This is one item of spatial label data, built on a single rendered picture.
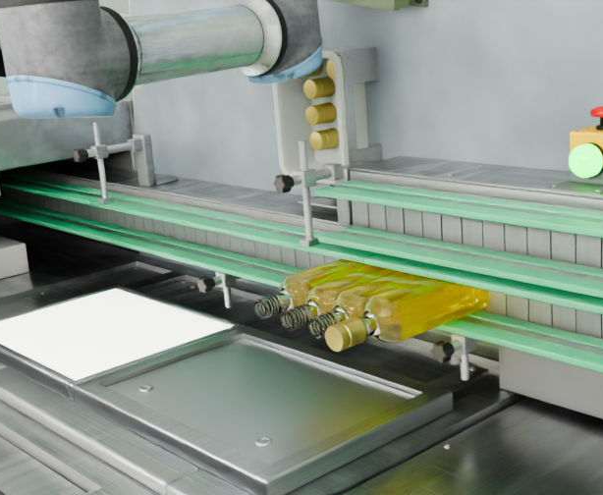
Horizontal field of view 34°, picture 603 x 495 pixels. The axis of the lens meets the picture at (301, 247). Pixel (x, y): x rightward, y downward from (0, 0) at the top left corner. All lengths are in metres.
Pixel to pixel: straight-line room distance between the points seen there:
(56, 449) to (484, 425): 0.59
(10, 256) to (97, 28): 1.26
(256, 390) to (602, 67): 0.67
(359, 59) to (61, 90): 0.67
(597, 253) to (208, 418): 0.57
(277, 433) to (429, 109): 0.60
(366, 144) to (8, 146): 0.85
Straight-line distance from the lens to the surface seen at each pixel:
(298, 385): 1.45
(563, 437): 1.36
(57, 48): 1.12
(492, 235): 1.40
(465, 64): 1.55
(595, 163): 1.32
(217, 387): 1.48
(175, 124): 2.18
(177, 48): 1.25
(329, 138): 1.72
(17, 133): 2.20
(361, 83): 1.66
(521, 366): 1.43
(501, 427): 1.38
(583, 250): 1.32
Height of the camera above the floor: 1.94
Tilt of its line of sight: 39 degrees down
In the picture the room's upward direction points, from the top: 106 degrees counter-clockwise
